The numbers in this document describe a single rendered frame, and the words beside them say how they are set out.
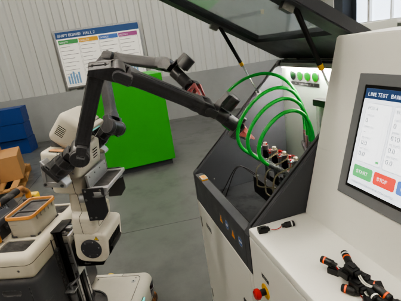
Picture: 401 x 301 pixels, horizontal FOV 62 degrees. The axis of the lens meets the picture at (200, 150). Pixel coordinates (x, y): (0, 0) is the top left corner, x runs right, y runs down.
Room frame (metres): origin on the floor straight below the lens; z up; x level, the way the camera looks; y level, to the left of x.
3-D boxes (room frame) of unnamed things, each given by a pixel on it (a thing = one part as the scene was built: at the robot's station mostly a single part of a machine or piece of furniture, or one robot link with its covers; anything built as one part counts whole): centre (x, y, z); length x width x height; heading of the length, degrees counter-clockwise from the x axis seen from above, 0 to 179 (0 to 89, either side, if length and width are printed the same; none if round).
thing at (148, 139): (4.91, 0.94, 0.65); 0.95 x 0.86 x 1.30; 105
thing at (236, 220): (1.33, -0.05, 0.87); 0.62 x 0.04 x 0.16; 15
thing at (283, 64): (1.46, -0.54, 1.43); 0.54 x 0.03 x 0.02; 15
